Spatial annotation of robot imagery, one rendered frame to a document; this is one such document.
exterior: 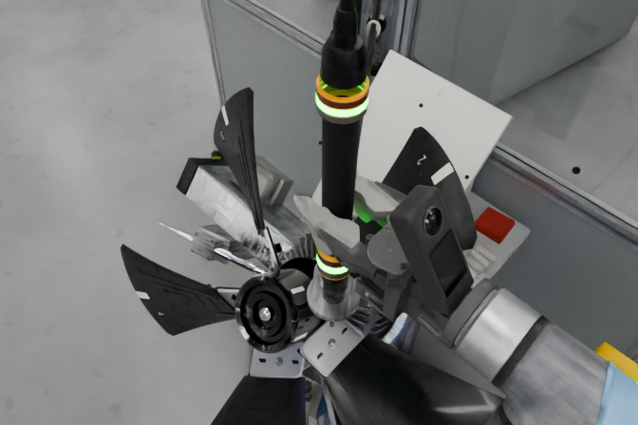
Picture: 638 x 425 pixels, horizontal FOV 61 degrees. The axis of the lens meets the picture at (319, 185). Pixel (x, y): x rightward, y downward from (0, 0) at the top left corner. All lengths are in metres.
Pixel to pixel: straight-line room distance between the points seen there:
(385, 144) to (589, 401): 0.65
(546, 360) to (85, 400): 1.92
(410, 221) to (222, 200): 0.71
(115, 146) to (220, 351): 1.25
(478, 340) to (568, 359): 0.07
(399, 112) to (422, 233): 0.59
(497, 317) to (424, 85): 0.59
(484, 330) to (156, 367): 1.81
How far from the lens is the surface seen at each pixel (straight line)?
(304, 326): 0.84
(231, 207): 1.09
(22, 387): 2.36
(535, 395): 0.50
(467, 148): 0.97
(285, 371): 0.95
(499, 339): 0.49
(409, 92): 1.02
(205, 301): 1.00
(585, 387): 0.50
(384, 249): 0.52
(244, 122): 0.87
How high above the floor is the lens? 1.98
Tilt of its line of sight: 51 degrees down
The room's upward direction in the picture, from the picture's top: straight up
